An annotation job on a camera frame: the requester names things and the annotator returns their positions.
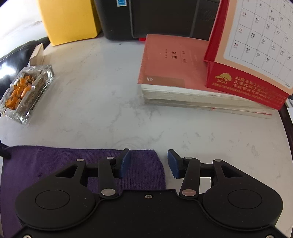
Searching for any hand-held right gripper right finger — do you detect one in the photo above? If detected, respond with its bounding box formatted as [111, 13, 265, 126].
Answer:
[168, 149, 243, 199]

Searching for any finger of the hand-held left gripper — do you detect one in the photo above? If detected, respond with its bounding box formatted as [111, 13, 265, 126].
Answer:
[0, 142, 12, 160]

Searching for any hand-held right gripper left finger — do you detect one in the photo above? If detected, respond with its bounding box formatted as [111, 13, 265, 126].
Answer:
[55, 148, 131, 199]

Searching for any purple towel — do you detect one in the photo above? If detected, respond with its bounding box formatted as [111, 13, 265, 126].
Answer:
[0, 145, 166, 234]

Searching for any glass ashtray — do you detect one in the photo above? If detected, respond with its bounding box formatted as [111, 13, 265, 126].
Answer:
[0, 65, 55, 124]

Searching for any black leather chair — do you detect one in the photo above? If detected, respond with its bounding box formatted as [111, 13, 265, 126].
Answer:
[0, 37, 51, 92]

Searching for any pink book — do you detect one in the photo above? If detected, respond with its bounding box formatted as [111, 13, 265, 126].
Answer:
[138, 34, 276, 119]

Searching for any small cardboard box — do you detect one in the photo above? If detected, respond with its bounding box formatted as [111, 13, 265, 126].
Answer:
[30, 43, 45, 67]

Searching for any yellow folder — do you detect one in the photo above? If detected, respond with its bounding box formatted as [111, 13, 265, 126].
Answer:
[38, 0, 102, 47]

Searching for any black office machine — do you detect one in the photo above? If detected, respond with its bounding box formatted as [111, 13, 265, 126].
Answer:
[94, 0, 221, 41]

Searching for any red desk calendar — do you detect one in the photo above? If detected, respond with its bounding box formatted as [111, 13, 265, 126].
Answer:
[204, 0, 293, 111]

